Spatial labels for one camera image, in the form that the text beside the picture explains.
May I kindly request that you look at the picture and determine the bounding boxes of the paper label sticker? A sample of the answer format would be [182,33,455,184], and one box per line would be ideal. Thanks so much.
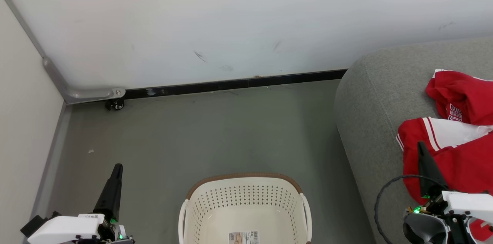
[228,231,260,244]

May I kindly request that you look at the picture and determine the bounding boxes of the grey metal partition frame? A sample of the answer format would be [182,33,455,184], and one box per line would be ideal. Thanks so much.
[0,0,126,105]

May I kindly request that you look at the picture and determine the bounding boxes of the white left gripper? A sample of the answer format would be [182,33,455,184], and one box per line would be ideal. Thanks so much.
[27,163,135,244]

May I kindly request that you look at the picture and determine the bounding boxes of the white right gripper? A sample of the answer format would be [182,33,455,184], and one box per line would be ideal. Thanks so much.
[404,141,493,219]

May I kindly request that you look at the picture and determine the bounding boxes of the red shorts with black lettering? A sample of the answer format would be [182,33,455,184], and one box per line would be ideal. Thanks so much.
[425,69,493,126]

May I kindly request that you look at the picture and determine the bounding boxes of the white laundry basket brown rim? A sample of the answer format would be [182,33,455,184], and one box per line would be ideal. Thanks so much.
[178,172,312,244]

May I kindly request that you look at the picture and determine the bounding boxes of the grey fabric sofa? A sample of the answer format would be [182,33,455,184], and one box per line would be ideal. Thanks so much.
[334,37,493,244]

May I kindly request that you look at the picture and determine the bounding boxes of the black baseboard strip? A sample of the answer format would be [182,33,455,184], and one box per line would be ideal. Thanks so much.
[124,69,348,100]

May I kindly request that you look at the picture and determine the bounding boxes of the red white-striped jersey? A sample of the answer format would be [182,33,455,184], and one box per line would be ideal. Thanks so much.
[396,116,493,242]

